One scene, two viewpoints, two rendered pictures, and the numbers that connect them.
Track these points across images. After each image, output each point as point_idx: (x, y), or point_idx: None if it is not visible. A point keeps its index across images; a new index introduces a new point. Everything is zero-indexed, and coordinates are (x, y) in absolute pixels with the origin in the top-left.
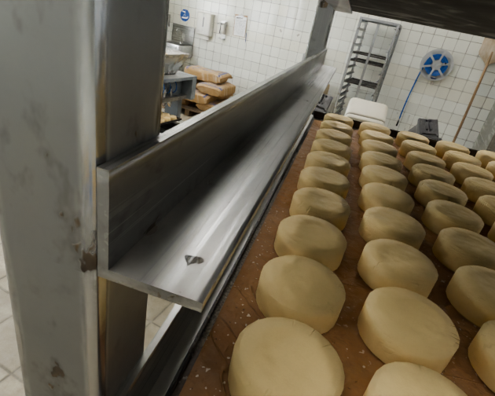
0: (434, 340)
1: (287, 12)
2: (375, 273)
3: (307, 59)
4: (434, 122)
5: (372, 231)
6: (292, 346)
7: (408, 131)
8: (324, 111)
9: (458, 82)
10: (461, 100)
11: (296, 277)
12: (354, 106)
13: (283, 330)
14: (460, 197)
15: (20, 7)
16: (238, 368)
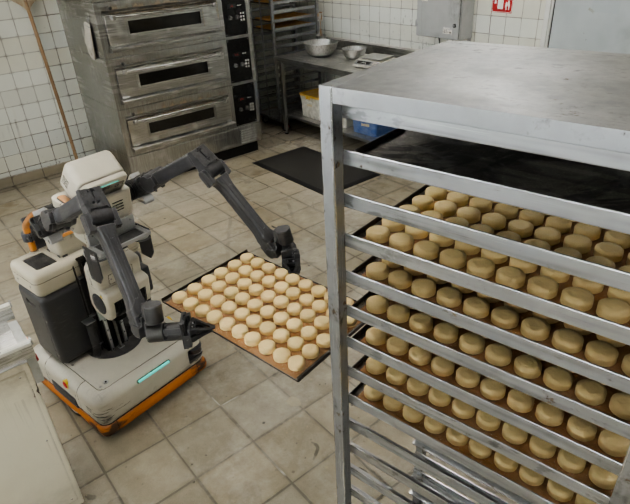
0: None
1: None
2: (597, 288)
3: (463, 226)
4: (203, 148)
5: (562, 277)
6: None
7: (171, 167)
8: (109, 208)
9: (10, 44)
10: (31, 64)
11: (615, 307)
12: (80, 173)
13: None
14: (518, 235)
15: None
16: None
